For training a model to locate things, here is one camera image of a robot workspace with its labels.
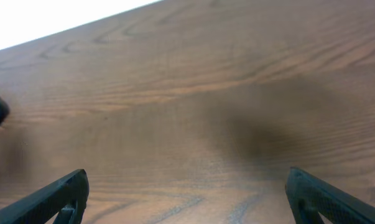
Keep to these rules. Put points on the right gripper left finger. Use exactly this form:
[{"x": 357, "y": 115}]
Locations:
[{"x": 65, "y": 199}]

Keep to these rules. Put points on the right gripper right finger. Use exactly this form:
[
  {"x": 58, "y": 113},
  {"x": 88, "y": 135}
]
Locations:
[{"x": 311, "y": 198}]

